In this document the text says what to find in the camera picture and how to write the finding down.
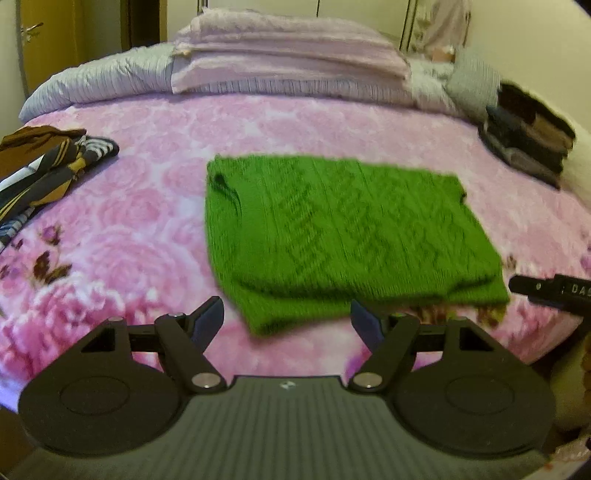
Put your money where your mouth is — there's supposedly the pink curtain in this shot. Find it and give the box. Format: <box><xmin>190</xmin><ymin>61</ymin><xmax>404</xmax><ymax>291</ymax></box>
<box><xmin>413</xmin><ymin>0</ymin><xmax>472</xmax><ymax>61</ymax></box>

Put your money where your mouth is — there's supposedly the green knitted sweater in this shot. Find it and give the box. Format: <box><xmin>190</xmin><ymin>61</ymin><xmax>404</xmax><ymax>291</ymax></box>
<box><xmin>204</xmin><ymin>154</ymin><xmax>511</xmax><ymax>337</ymax></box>

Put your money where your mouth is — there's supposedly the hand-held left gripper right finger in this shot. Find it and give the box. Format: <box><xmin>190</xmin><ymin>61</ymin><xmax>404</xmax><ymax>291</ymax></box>
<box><xmin>349</xmin><ymin>300</ymin><xmax>497</xmax><ymax>393</ymax></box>

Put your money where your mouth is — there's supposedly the stack of folded dark clothes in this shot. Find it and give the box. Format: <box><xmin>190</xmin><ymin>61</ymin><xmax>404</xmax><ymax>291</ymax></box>
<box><xmin>478</xmin><ymin>82</ymin><xmax>578</xmax><ymax>191</ymax></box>

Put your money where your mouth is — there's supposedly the navy striped garment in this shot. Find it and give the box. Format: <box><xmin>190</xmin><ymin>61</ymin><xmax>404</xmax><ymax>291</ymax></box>
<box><xmin>0</xmin><ymin>135</ymin><xmax>121</xmax><ymax>254</ymax></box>

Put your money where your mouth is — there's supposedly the brown garment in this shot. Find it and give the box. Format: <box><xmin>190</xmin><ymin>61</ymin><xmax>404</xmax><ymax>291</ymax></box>
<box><xmin>0</xmin><ymin>126</ymin><xmax>88</xmax><ymax>178</ymax></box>

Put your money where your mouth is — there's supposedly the wooden door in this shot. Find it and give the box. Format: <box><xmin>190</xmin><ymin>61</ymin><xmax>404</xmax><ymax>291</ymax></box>
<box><xmin>18</xmin><ymin>0</ymin><xmax>88</xmax><ymax>84</ymax></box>

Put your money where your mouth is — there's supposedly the grey knitted pillow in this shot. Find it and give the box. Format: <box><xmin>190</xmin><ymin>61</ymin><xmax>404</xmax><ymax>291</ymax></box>
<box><xmin>445</xmin><ymin>46</ymin><xmax>503</xmax><ymax>118</ymax></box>

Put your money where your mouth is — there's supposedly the pink floral blanket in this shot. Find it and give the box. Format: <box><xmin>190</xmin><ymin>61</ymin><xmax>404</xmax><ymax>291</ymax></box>
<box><xmin>0</xmin><ymin>90</ymin><xmax>591</xmax><ymax>407</ymax></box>

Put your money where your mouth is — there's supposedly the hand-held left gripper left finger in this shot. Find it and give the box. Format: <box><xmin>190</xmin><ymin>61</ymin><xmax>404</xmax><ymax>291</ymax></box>
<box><xmin>81</xmin><ymin>296</ymin><xmax>227</xmax><ymax>393</ymax></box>

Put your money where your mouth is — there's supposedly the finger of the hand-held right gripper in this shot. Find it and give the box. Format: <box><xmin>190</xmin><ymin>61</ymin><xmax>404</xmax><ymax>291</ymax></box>
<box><xmin>509</xmin><ymin>275</ymin><xmax>559</xmax><ymax>296</ymax></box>

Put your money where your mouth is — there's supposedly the pink folded quilt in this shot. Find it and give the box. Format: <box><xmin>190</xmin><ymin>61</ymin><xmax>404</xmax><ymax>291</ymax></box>
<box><xmin>171</xmin><ymin>7</ymin><xmax>413</xmax><ymax>95</ymax></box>

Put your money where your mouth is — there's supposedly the grey striped pillow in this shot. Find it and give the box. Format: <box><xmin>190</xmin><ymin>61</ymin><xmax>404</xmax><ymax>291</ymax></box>
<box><xmin>18</xmin><ymin>44</ymin><xmax>178</xmax><ymax>123</ymax></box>

